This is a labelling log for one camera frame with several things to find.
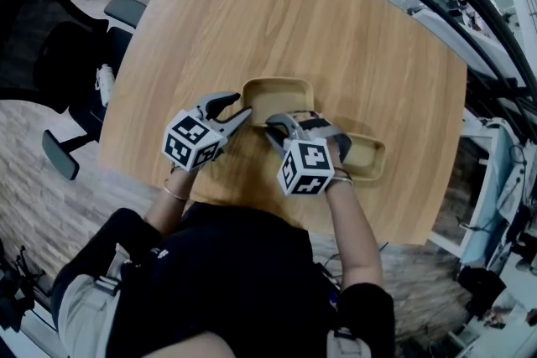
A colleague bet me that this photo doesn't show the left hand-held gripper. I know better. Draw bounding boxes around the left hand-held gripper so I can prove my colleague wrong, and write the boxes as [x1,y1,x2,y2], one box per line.
[161,91,253,174]

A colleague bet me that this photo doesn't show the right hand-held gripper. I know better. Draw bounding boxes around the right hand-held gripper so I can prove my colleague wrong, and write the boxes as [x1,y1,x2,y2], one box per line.
[264,109,353,198]

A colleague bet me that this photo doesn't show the person's right forearm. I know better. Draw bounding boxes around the person's right forearm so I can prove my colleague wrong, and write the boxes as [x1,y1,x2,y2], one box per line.
[325,175,385,293]

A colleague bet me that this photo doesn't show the person's left forearm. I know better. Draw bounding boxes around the person's left forearm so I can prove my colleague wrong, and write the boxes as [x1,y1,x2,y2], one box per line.
[143,167,198,236]

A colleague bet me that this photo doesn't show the person's right hand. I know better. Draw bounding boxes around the person's right hand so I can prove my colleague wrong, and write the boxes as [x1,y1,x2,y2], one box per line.
[326,140,344,171]

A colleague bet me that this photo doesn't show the person's black shirt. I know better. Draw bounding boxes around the person's black shirt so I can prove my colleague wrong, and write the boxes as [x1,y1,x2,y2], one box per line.
[49,200,396,358]

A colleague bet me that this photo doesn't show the black office chair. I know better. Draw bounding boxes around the black office chair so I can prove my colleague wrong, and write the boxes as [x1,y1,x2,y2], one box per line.
[0,0,148,182]

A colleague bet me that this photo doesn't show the white and blue desk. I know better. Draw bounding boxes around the white and blue desk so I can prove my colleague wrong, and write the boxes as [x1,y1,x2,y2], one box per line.
[427,112,537,269]

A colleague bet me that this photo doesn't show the person's face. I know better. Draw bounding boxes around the person's face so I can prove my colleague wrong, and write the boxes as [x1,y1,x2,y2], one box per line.
[140,330,236,358]

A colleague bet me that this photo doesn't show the black bag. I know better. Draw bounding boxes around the black bag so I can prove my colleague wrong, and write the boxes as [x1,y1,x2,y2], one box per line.
[456,266,508,319]

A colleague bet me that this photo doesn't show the gold bracelet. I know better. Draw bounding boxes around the gold bracelet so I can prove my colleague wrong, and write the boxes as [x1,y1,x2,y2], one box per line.
[162,179,190,202]

